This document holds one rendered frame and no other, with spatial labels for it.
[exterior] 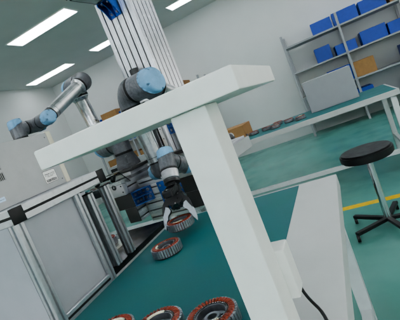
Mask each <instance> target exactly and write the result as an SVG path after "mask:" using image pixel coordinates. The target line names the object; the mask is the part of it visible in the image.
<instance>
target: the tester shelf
mask: <svg viewBox="0 0 400 320"><path fill-rule="evenodd" d="M104 180H106V177H105V174H104V172H103V169H102V168H101V169H99V170H96V171H93V172H91V173H88V174H86V175H83V176H81V177H78V178H75V179H73V180H71V181H68V182H66V183H63V184H61V185H59V186H57V187H54V188H52V189H50V190H47V191H45V192H43V193H41V194H38V195H36V196H34V197H32V198H30V199H27V200H25V201H22V202H21V203H18V204H16V205H14V206H11V207H9V208H6V209H5V210H2V211H0V230H4V229H7V228H9V227H12V226H15V225H17V224H20V223H21V222H24V221H26V220H27V219H29V218H31V217H33V216H35V215H37V214H39V213H41V212H43V211H45V210H47V209H49V208H51V207H53V206H54V205H56V204H58V203H61V202H62V201H64V200H66V199H68V198H70V197H72V196H75V195H76V194H78V193H80V192H82V191H84V190H86V189H89V188H90V187H92V186H94V185H96V184H98V183H100V182H103V181H104Z"/></svg>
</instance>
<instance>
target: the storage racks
mask: <svg viewBox="0 0 400 320"><path fill-rule="evenodd" d="M397 3H399V4H400V0H393V1H391V2H389V3H387V4H384V5H382V6H380V7H377V8H375V9H373V10H371V11H368V12H366V13H363V14H362V15H359V16H357V17H355V18H352V19H350V20H348V21H346V22H344V23H341V24H339V21H338V18H337V14H336V12H334V13H333V14H334V17H335V20H336V23H337V25H336V26H334V27H332V28H330V29H327V30H325V31H323V32H320V33H318V34H316V35H314V36H311V37H309V38H307V39H304V40H303V41H300V42H298V43H295V44H293V45H291V46H289V47H287V45H286V42H285V40H284V39H282V37H280V41H281V44H282V46H283V50H284V53H285V55H286V58H287V61H288V63H289V66H290V69H291V72H292V74H293V78H294V80H295V83H296V86H297V88H298V92H299V94H300V97H301V99H302V103H303V106H304V108H305V111H306V112H307V111H310V109H309V106H308V104H307V101H306V96H305V95H304V93H303V89H302V87H301V84H300V81H299V78H298V76H297V74H299V73H301V72H304V71H306V70H309V69H311V68H313V67H316V66H318V65H321V64H323V63H326V62H329V61H331V60H334V59H336V58H338V57H341V56H344V55H346V57H347V60H348V63H349V64H350V66H351V68H352V71H353V74H354V77H355V79H354V81H355V84H356V87H357V88H359V91H360V92H363V91H362V89H361V85H360V83H359V79H360V78H362V77H366V76H368V75H371V74H374V73H376V72H379V71H381V70H384V69H388V68H389V67H393V66H395V65H398V64H400V60H399V61H397V62H394V63H391V64H388V65H386V66H383V67H381V68H378V70H376V71H374V72H370V73H369V74H365V75H363V76H360V77H357V74H356V71H355V68H354V65H353V63H352V59H351V57H350V53H351V52H353V51H356V50H358V49H361V48H364V47H365V46H368V45H371V44H373V43H376V42H378V41H381V40H383V39H385V38H388V37H390V36H393V35H395V34H398V33H400V30H399V31H397V32H395V33H392V34H389V35H388V36H385V37H382V38H380V39H377V40H375V41H372V42H370V43H368V44H365V45H362V46H360V47H358V48H355V49H353V50H350V51H349V50H348V47H347V44H346V42H345V38H344V36H343V32H342V30H341V28H342V27H345V26H346V25H349V24H351V23H354V22H356V21H358V20H360V19H363V18H365V17H368V16H370V15H372V14H374V13H377V12H379V11H382V10H384V9H386V8H388V7H390V6H393V5H394V9H395V11H396V15H397V18H400V14H399V11H398V8H397ZM335 30H337V31H338V34H339V36H340V40H341V42H342V43H343V44H344V46H345V50H346V52H345V53H342V54H341V55H338V56H335V57H333V58H331V59H328V60H325V61H323V62H321V63H318V64H315V65H313V66H311V67H308V68H306V69H304V70H301V71H298V72H296V70H295V67H294V65H293V61H292V59H291V56H290V53H289V50H292V49H293V48H296V47H298V46H301V45H303V44H305V43H308V42H309V41H312V40H314V39H317V38H319V37H321V36H324V35H326V34H328V33H330V32H333V31H335ZM399 90H400V89H399ZM363 107H364V111H365V113H366V115H367V116H368V117H369V119H371V116H370V112H369V110H368V106H367V105H365V106H363ZM311 128H312V130H313V133H314V136H315V137H316V136H317V135H316V132H317V129H316V125H315V123H313V124H311ZM135 139H137V138H132V139H131V140H129V141H133V143H134V145H135V148H136V150H137V152H138V155H139V156H141V153H140V151H139V149H138V146H137V144H136V141H135ZM101 159H102V162H103V164H104V166H105V169H106V171H107V173H108V175H110V173H109V171H108V167H107V165H106V163H105V160H104V158H101Z"/></svg>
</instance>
